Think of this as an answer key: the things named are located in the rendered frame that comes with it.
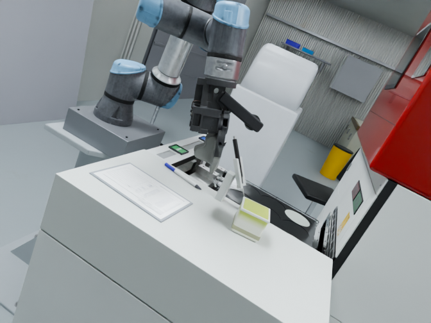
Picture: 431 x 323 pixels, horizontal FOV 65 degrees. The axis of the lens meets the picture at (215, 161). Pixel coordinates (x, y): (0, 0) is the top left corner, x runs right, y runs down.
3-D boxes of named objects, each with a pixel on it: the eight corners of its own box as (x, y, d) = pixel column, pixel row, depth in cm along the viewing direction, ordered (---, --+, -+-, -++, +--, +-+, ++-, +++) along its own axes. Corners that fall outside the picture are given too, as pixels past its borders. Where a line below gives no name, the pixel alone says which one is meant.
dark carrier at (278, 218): (315, 222, 128) (316, 221, 128) (306, 264, 97) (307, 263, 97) (237, 178, 136) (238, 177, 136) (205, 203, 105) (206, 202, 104)
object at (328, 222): (321, 232, 135) (333, 213, 132) (312, 291, 94) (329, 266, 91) (317, 230, 135) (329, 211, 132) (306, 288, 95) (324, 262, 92)
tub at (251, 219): (258, 229, 87) (270, 208, 85) (257, 244, 80) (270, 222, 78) (232, 217, 88) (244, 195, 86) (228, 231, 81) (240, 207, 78)
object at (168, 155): (214, 168, 157) (226, 141, 153) (152, 202, 107) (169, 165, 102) (197, 158, 160) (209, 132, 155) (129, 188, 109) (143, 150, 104)
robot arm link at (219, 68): (238, 63, 76) (244, 61, 69) (235, 83, 78) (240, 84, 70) (206, 56, 76) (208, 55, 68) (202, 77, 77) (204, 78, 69)
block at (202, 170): (216, 180, 129) (219, 173, 128) (213, 182, 126) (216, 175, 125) (199, 170, 131) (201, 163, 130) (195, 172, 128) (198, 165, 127)
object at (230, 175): (235, 205, 95) (256, 164, 91) (231, 209, 92) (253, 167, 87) (217, 194, 97) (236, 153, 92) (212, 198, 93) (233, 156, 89)
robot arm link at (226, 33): (242, 11, 75) (258, 6, 67) (233, 61, 78) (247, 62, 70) (209, 2, 73) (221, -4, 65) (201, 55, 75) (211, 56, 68)
